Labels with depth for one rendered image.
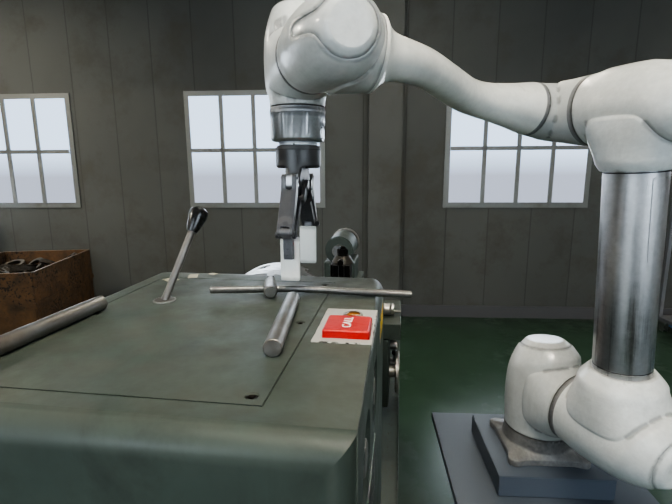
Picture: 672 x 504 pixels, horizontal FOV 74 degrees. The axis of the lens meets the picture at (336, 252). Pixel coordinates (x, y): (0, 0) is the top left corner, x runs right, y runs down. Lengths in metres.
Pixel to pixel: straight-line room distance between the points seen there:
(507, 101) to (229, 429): 0.73
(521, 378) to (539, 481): 0.22
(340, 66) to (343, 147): 3.80
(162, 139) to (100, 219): 1.05
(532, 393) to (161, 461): 0.86
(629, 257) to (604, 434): 0.33
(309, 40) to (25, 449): 0.49
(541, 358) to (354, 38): 0.81
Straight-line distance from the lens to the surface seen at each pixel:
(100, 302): 0.76
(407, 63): 0.65
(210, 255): 4.69
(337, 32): 0.55
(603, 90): 0.91
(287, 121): 0.72
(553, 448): 1.21
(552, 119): 0.97
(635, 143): 0.87
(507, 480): 1.16
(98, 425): 0.46
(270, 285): 0.75
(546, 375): 1.11
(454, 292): 4.60
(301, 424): 0.40
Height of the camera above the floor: 1.47
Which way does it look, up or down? 11 degrees down
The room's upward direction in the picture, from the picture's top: straight up
